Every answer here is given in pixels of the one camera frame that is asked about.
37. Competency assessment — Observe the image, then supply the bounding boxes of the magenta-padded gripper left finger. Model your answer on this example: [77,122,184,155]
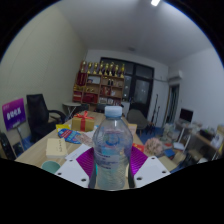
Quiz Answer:
[54,147,98,190]

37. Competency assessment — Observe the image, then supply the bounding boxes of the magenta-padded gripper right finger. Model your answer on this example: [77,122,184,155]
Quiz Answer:
[127,145,172,190]

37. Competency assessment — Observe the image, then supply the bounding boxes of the clear plastic water bottle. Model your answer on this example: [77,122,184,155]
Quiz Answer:
[92,105,134,192]

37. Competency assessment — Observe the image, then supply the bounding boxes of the white paper document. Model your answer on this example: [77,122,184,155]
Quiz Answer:
[64,143,92,161]

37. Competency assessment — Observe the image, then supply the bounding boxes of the pink flowers in white pot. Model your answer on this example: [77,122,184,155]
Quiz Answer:
[143,137,165,158]

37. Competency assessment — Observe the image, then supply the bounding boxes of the orange book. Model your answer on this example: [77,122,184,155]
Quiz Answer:
[132,142,146,153]

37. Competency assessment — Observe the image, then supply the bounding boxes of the pale green cup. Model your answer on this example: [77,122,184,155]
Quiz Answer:
[41,160,62,175]

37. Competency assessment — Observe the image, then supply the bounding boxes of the small beige book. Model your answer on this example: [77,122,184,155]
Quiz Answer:
[45,137,69,160]

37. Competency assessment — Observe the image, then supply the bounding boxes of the blue printed brochure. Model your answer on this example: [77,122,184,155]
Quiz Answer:
[57,128,83,145]

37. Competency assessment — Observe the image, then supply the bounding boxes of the orange standing card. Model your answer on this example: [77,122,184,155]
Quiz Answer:
[126,123,138,137]

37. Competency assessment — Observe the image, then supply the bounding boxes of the gold gift box red ribbon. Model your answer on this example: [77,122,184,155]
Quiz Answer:
[71,110,96,132]

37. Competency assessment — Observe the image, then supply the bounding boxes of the grey armchair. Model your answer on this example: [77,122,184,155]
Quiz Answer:
[126,108,149,134]

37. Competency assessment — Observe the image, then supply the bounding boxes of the black tripod stand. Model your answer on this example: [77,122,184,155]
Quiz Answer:
[151,94,162,127]

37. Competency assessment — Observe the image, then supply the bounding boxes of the black computer monitor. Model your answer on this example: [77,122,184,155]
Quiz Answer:
[179,107,194,124]

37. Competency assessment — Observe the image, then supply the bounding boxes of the small round white table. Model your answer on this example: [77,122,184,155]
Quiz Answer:
[62,101,83,118]

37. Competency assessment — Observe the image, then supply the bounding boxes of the black office chair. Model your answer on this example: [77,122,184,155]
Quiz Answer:
[25,93,68,143]

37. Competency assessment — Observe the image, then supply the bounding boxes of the black mesh-back chair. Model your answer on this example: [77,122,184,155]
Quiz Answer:
[0,131,17,161]

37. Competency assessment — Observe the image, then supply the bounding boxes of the black framed glass door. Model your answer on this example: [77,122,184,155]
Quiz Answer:
[99,56,155,118]

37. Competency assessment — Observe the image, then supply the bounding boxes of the purple sign board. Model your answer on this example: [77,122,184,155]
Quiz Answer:
[1,97,27,132]

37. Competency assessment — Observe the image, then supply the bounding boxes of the wooden shelf unit with trophies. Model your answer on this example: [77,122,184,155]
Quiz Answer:
[72,60,126,105]

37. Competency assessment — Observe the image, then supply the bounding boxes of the long wooden wall desk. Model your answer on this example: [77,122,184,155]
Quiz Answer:
[173,119,224,161]

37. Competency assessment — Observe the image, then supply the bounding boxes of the white wall air conditioner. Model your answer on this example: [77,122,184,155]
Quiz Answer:
[167,69,184,82]

